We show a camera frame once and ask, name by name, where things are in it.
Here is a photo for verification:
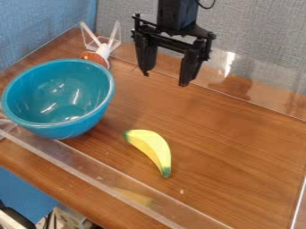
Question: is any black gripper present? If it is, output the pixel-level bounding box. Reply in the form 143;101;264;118
133;0;217;87

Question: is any yellow toy banana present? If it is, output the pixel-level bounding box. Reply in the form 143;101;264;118
123;130;173;178

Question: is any blue bowl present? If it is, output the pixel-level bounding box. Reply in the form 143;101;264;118
2;58;115;140

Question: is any orange white toy mushroom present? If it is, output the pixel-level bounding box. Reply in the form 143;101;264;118
81;44;110;69

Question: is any clear acrylic back barrier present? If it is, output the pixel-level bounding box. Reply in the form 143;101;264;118
79;21;306;122

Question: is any clear acrylic barrier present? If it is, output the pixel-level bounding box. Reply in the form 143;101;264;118
79;21;306;122
0;118;232;229

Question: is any clear acrylic front barrier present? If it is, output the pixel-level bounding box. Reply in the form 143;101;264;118
0;118;232;229

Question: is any black cable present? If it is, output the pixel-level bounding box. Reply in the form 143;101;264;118
195;0;218;10

